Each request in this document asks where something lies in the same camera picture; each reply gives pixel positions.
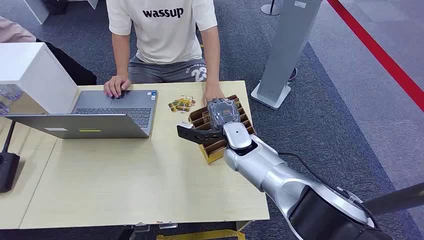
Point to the dark grey pole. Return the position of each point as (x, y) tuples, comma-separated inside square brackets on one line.
[(394, 198)]

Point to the seated person at desk side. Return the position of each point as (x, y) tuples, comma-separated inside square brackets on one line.
[(66, 66)]

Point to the black desk stand device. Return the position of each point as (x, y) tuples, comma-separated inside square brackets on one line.
[(8, 170)]

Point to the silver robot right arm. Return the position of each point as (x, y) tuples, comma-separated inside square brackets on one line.
[(265, 165)]

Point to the person's left hand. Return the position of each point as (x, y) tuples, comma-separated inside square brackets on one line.
[(212, 92)]

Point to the round stanchion base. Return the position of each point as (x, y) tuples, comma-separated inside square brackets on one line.
[(270, 8)]

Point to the grey kiosk pillar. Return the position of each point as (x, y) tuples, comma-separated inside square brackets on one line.
[(285, 49)]

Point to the white box cabinet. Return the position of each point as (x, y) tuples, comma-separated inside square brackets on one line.
[(36, 73)]

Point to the person's right forearm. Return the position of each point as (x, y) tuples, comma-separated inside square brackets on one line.
[(120, 56)]

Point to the metal table clamp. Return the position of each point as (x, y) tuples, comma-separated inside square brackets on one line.
[(167, 226)]

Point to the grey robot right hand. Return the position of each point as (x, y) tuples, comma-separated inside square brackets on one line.
[(222, 112)]

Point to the white furniture panel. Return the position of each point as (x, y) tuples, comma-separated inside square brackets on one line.
[(36, 10)]

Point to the person's right hand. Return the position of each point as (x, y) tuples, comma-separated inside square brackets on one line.
[(116, 86)]

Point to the yellow cardboard card holder box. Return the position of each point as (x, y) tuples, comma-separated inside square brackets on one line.
[(215, 149)]

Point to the grey laptop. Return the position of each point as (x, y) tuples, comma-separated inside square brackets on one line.
[(109, 122)]

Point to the person's left forearm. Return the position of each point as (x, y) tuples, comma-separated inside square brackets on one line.
[(210, 56)]

